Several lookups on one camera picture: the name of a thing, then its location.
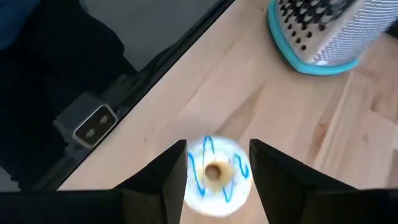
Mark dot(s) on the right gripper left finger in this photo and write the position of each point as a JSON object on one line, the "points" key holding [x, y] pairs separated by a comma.
{"points": [[161, 186]]}

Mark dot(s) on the small grey stereo camera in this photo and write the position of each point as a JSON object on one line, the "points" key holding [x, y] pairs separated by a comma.
{"points": [[90, 124]]}

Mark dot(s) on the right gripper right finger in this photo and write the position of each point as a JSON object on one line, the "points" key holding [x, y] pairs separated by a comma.
{"points": [[276, 183]]}

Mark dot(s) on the white donut blue icing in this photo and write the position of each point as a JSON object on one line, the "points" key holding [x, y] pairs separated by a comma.
{"points": [[217, 199]]}

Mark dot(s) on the black aluminium table frame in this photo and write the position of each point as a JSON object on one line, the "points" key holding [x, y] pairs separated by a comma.
{"points": [[161, 62]]}

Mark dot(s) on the teal box grater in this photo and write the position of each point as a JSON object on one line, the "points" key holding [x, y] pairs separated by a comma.
{"points": [[335, 37]]}

